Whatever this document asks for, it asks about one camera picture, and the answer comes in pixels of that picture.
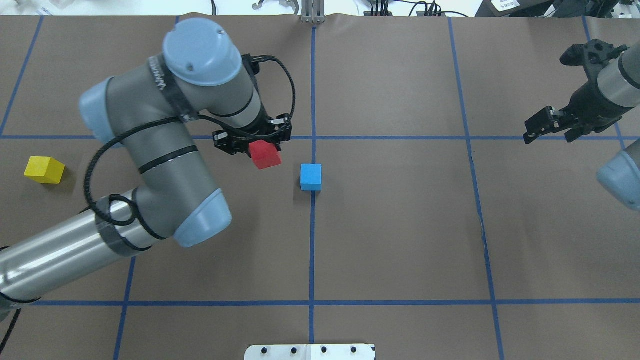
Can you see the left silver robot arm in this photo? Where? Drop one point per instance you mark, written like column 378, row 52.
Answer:
column 199, row 75

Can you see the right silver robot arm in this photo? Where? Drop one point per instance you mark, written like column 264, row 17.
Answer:
column 611, row 92

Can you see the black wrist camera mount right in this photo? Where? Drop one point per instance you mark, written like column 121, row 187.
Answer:
column 593, row 56

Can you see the red wooden block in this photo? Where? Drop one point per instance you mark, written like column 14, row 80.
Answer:
column 264, row 154

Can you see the yellow wooden block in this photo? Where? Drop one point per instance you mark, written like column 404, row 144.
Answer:
column 44, row 170

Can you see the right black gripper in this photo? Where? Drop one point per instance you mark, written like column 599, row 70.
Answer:
column 593, row 106

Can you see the aluminium frame post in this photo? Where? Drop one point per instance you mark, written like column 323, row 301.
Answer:
column 312, row 12

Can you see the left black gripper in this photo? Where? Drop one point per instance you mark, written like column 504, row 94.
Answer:
column 259, row 128

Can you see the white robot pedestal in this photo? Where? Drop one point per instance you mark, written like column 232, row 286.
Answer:
column 332, row 351

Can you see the blue wooden block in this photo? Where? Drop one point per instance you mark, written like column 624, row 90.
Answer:
column 311, row 177

